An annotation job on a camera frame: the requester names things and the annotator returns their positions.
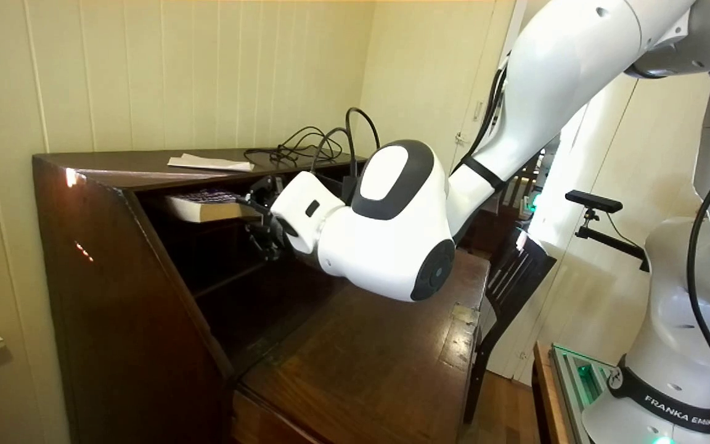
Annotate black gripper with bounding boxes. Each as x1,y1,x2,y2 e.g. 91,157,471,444
236,175,296,262

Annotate dark wooden secretary cabinet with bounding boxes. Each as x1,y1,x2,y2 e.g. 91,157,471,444
29,145,493,444

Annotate white folded paper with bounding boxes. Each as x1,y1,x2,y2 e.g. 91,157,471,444
166,151,256,175

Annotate dark wooden slatted chair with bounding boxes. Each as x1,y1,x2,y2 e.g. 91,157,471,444
462,231,561,427

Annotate black coiled cable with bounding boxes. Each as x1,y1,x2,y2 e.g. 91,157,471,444
243,124,351,171

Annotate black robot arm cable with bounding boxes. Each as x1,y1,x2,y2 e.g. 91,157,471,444
342,61,513,182

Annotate black camera on stand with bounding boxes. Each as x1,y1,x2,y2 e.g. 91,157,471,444
563,188,664,276

